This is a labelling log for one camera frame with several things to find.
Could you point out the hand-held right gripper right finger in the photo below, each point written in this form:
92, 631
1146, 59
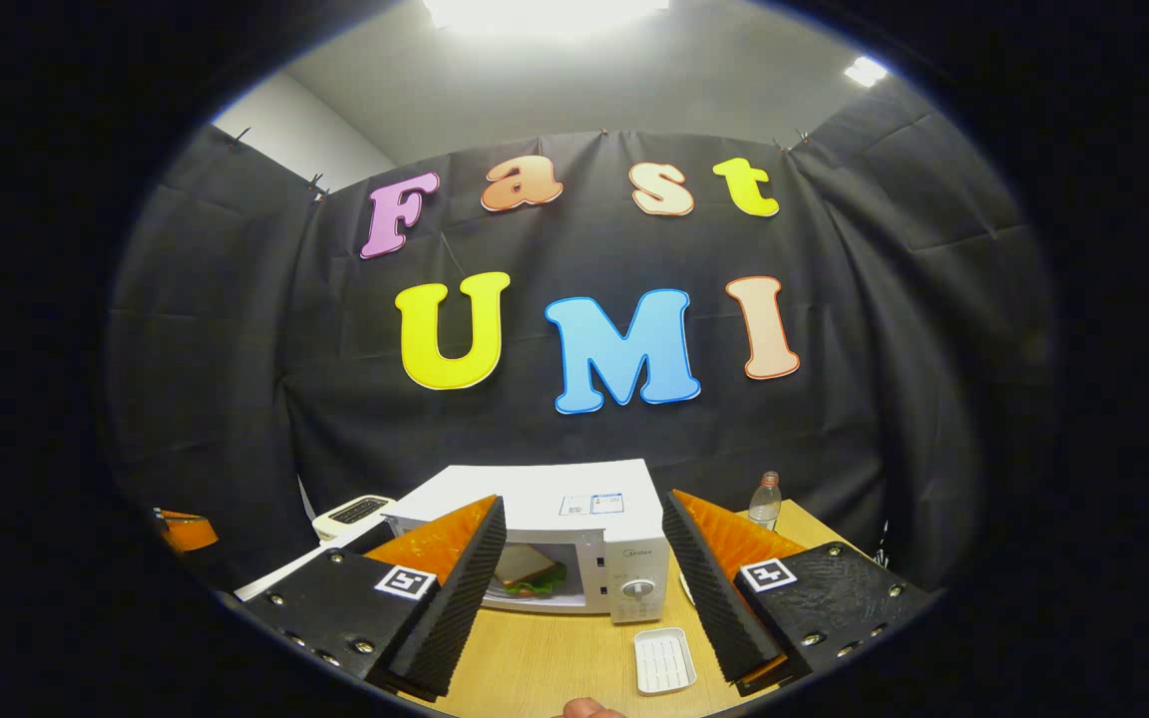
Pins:
719, 608

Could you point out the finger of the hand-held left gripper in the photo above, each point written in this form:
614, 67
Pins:
186, 531

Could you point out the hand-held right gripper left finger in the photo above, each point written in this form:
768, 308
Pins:
455, 608

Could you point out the sandwich with lettuce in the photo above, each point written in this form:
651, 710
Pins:
530, 573

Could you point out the white microwave oven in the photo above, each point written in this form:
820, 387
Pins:
535, 489

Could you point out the white rectangular tray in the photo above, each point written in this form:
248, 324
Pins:
664, 660

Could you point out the clear plastic bottle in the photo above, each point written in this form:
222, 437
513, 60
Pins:
764, 504

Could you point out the white toaster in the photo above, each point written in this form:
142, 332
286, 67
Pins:
350, 514

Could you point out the black backdrop cloth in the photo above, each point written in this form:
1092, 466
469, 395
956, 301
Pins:
884, 349

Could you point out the ceiling light panel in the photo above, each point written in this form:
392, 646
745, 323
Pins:
545, 12
866, 72

